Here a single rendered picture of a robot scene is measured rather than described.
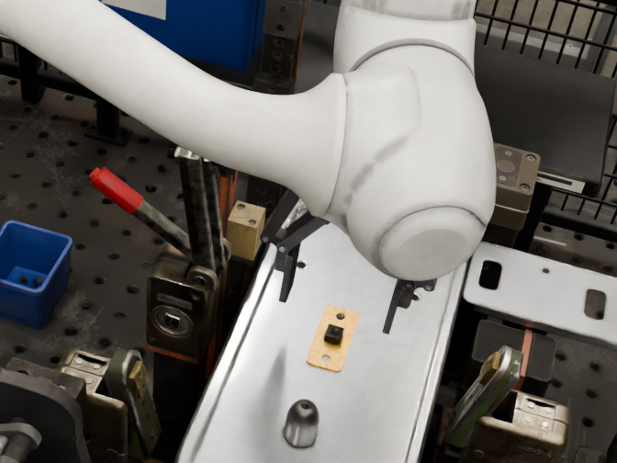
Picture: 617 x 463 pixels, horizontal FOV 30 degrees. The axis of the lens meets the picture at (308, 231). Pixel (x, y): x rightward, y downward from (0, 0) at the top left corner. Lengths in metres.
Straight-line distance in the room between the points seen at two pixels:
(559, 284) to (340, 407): 0.32
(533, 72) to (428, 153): 0.82
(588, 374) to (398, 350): 0.50
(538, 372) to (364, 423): 0.22
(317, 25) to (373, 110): 0.80
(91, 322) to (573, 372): 0.67
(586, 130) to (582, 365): 0.36
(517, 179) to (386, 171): 0.61
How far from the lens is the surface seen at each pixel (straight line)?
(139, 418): 1.09
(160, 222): 1.16
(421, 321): 1.25
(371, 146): 0.76
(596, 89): 1.57
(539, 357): 1.28
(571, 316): 1.30
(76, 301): 1.62
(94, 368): 1.09
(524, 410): 1.15
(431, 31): 0.86
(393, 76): 0.80
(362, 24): 0.88
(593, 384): 1.65
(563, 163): 1.44
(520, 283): 1.32
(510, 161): 1.37
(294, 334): 1.21
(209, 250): 1.14
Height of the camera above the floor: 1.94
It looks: 45 degrees down
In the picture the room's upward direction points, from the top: 9 degrees clockwise
